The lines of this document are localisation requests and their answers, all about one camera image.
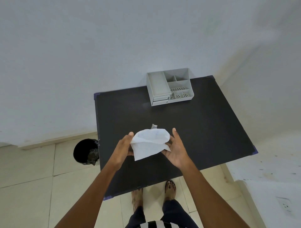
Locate person's foot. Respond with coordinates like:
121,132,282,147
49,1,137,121
131,188,144,212
164,180,177,201

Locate person's left hand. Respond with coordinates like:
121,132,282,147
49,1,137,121
106,132,135,172

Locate black waste bin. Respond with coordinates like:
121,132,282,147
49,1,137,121
73,138,100,167

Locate person's left forearm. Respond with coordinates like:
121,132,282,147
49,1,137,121
54,164,123,228

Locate black white striped shirt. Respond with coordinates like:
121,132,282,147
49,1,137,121
140,220,187,228

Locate dark trousers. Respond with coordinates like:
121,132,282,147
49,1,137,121
124,199,199,228

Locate white paper sheet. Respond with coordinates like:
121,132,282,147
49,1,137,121
130,128,172,161

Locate person's right forearm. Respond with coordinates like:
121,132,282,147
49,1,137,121
181,162,256,228

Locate person's right hand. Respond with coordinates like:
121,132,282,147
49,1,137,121
161,128,190,170

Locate white wall socket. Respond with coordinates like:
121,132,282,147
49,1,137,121
277,196,296,218

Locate person's right foot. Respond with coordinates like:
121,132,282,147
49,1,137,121
164,180,177,201

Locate person's left foot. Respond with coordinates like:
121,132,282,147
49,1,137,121
131,188,144,212

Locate white plastic desk organizer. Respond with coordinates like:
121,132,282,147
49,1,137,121
146,68,195,107

